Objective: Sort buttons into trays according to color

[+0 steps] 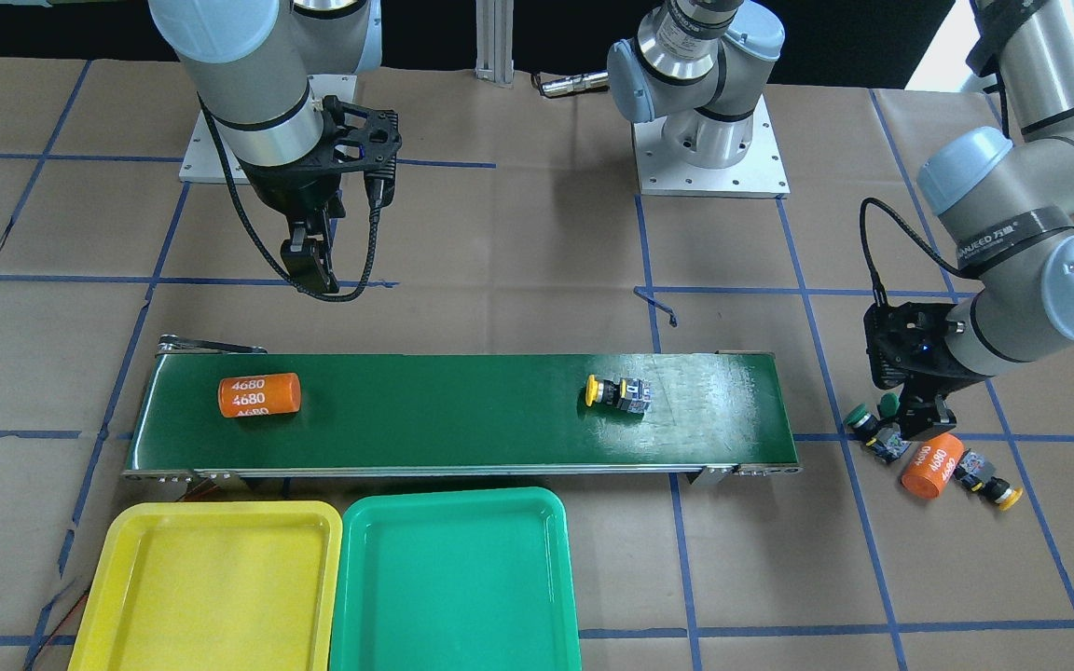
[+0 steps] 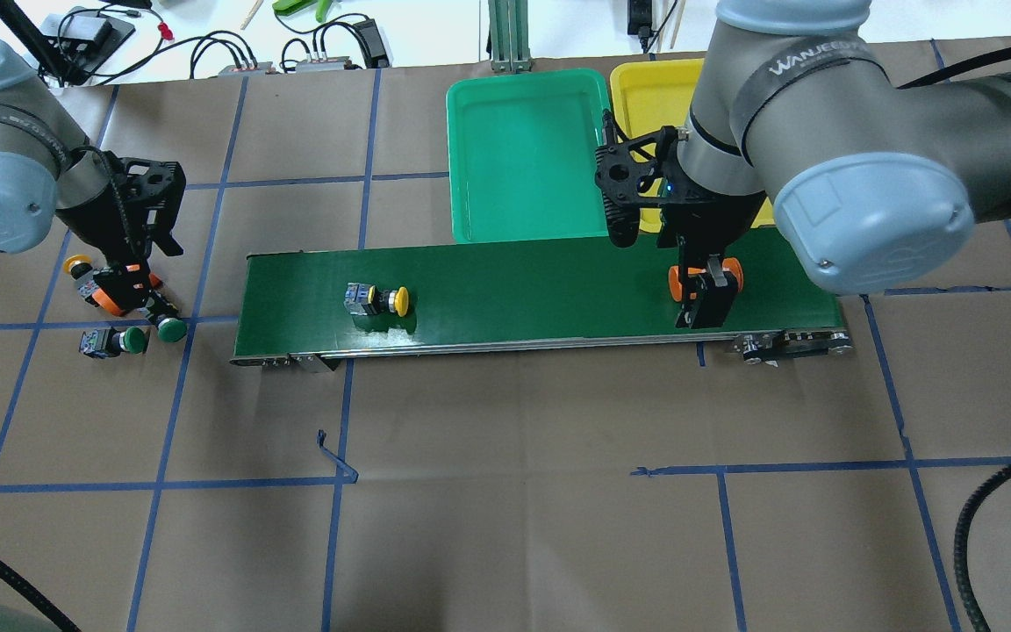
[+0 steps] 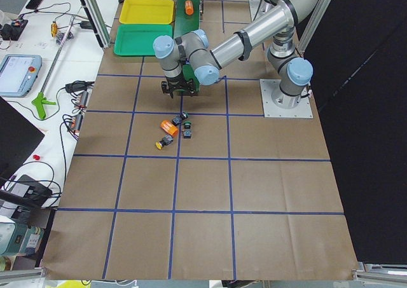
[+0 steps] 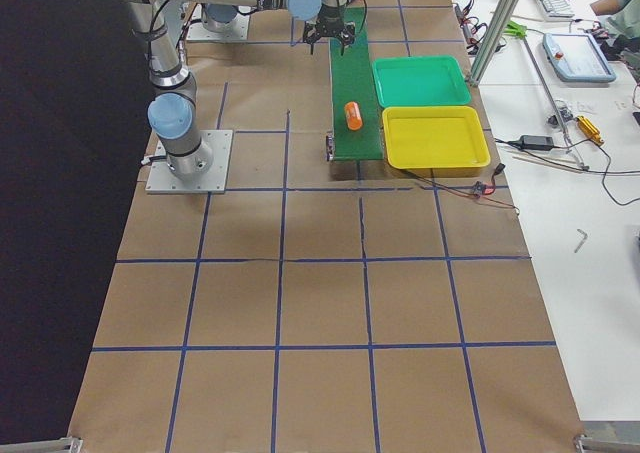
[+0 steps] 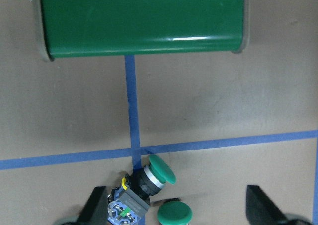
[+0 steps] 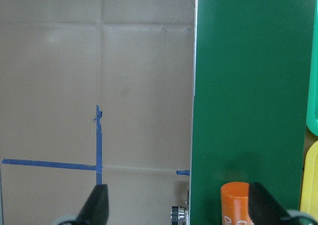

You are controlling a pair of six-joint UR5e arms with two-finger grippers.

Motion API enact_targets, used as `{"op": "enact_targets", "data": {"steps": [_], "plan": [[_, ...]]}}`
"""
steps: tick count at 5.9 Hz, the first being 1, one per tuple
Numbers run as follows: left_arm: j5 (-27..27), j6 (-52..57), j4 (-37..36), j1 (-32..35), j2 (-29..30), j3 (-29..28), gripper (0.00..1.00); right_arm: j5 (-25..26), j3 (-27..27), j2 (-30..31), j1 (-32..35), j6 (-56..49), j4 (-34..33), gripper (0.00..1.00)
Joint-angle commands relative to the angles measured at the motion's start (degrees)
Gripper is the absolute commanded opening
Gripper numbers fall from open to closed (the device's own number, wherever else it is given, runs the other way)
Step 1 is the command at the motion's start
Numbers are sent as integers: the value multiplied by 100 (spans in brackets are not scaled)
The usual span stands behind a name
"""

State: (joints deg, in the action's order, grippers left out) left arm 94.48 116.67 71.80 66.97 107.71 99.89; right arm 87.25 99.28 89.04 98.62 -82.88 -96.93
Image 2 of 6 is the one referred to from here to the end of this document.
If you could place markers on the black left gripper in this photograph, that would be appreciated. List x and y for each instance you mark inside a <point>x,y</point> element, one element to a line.
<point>95,221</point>

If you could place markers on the green conveyor belt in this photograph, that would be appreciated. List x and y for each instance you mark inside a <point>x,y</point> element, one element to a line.
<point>510,295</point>

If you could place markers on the green plastic tray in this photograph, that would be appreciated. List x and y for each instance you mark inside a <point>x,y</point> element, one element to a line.
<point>521,156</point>

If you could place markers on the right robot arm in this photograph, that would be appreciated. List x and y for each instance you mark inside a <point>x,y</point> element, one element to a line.
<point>873,184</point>

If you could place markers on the yellow mushroom push button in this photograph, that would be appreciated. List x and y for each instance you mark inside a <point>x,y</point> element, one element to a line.
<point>361,299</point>
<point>80,268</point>

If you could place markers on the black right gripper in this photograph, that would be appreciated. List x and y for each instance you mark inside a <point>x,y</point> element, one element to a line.
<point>709,215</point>

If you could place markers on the aluminium frame post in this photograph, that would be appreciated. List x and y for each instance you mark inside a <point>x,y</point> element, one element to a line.
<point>508,39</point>

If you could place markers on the green mushroom push button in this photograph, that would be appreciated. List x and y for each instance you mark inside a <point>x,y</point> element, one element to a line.
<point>164,317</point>
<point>102,343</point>

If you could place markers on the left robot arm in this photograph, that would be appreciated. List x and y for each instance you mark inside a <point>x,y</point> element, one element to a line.
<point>40,143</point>

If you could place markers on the yellow plastic tray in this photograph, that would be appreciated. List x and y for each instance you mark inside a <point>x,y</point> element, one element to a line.
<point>650,94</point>

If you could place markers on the black power adapter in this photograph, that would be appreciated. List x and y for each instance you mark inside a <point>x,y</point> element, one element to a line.
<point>374,50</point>

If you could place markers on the orange cylinder with white numbers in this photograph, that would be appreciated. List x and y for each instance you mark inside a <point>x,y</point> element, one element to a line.
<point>692,285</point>

